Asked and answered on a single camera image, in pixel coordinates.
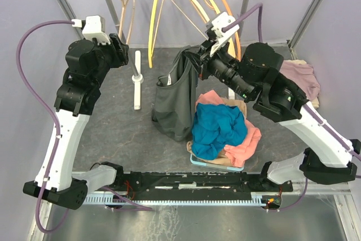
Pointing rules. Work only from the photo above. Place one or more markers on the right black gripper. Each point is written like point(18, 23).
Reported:
point(203, 60)

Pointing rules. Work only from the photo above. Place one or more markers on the orange plastic hanger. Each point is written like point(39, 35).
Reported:
point(235, 47)

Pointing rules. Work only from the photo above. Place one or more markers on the aluminium frame rail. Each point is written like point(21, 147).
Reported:
point(298, 187)

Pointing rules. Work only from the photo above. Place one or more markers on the light blue plastic basket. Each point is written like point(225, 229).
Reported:
point(196, 161)

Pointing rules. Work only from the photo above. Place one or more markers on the dark grey t shirt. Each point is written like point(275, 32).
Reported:
point(174, 109)

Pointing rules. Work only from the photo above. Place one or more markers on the pink t shirt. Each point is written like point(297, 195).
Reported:
point(221, 134)

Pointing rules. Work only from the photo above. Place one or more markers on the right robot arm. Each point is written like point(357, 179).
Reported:
point(256, 77)

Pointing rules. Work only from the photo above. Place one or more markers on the teal blue t shirt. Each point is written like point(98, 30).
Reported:
point(217, 131)

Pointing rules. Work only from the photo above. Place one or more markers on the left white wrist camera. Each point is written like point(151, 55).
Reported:
point(93, 27)

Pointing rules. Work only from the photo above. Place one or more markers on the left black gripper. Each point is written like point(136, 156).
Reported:
point(121, 55)

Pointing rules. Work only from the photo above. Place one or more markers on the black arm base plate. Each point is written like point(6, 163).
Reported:
point(156, 184)

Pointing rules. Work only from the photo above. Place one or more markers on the lilac t shirt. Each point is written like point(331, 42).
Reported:
point(287, 70)

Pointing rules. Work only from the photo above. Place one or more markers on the cream folded t shirt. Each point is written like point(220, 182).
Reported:
point(316, 102)

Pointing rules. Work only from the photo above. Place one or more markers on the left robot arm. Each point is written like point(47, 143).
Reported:
point(88, 62)

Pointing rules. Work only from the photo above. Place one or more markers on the beige t shirt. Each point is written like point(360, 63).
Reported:
point(214, 160)

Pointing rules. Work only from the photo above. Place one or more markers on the light blue cable duct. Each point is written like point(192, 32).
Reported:
point(212, 200)

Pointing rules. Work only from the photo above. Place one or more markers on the yellow plastic hanger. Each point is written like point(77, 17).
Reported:
point(153, 28)

